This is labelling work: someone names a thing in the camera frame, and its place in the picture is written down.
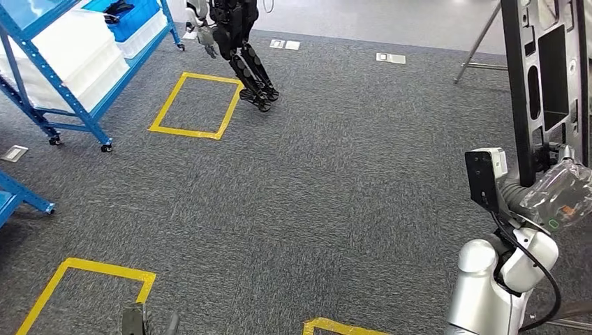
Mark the black plastic frame part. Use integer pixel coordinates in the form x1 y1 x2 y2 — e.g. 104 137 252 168
501 0 592 188

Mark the blue metal shelf rack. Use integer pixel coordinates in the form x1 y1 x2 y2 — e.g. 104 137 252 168
0 170 57 228
0 0 186 154

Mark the yellow floor tape square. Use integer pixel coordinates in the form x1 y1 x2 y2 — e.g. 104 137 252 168
147 71 244 140
16 257 157 335

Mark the metal floor outlet plate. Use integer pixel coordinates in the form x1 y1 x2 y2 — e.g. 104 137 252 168
0 144 29 163

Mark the white plastic bin stack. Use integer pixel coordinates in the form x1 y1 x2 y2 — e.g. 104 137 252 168
0 9 131 112

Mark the white plastic crate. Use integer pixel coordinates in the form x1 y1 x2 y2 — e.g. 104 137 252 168
114 10 168 60

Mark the blue plastic crate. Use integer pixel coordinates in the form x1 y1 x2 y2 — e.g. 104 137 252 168
82 0 161 43

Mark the black humanoid robot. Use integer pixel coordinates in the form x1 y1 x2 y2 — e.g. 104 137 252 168
184 0 281 113

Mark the long metal floor outlet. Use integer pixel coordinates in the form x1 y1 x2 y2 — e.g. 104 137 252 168
375 52 407 65

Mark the stainless steel table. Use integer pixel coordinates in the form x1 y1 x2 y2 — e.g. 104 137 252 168
454 0 510 85

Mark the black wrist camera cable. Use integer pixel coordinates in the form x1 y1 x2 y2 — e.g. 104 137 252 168
489 210 563 335

